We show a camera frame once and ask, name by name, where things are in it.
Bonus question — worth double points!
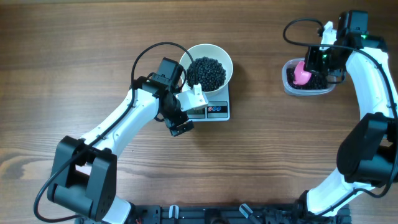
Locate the pink scoop blue handle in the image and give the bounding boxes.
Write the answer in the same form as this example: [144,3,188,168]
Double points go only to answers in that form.
[293,61,312,85]

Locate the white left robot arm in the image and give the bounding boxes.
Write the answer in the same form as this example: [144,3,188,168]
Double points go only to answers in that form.
[43,58,207,223]

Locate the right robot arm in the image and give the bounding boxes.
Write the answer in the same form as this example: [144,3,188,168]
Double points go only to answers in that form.
[291,10,397,223]

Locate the white digital kitchen scale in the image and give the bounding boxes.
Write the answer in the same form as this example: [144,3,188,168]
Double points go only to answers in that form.
[187,85,230,122]

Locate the black beans in bowl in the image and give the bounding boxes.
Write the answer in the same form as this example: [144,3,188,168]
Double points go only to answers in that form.
[187,57,226,92]

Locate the white bowl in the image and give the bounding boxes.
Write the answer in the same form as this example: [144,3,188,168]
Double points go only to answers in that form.
[180,44,233,93]

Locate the black beans in container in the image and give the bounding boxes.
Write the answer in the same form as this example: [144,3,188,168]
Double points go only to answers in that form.
[286,68,328,90]

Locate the clear plastic container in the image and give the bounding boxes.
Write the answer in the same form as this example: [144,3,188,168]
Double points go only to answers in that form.
[282,58,336,96]

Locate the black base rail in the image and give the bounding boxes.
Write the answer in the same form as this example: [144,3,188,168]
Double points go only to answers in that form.
[129,203,352,224]

